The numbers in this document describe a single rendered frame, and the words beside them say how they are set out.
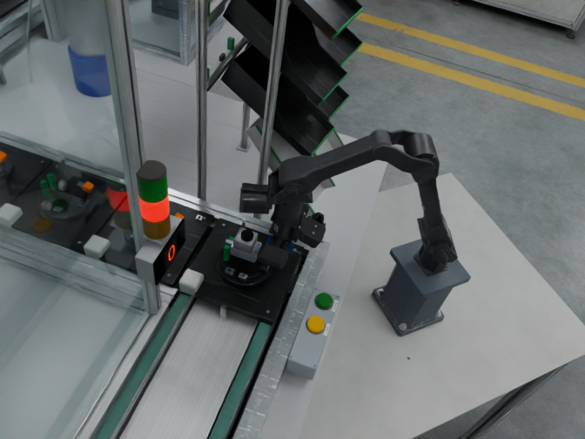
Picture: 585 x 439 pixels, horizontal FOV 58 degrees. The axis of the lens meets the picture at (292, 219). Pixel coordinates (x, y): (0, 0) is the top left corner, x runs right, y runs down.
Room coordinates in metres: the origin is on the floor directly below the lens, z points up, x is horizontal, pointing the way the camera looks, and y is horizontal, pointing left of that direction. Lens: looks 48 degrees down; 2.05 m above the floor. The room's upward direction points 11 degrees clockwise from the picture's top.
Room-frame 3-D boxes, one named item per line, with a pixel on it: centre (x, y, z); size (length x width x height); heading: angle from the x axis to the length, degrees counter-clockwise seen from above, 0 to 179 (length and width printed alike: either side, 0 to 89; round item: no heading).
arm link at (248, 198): (0.75, 0.06, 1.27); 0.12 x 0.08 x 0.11; 100
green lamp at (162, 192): (0.61, 0.25, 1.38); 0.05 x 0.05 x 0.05
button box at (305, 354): (0.65, -0.10, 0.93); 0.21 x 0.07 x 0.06; 170
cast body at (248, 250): (0.77, 0.11, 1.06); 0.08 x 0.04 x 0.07; 80
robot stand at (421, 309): (0.82, -0.35, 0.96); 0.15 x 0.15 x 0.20; 33
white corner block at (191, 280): (0.69, 0.21, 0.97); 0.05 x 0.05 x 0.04; 80
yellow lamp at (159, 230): (0.61, 0.25, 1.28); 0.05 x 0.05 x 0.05
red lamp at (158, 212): (0.61, 0.25, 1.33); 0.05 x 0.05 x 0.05
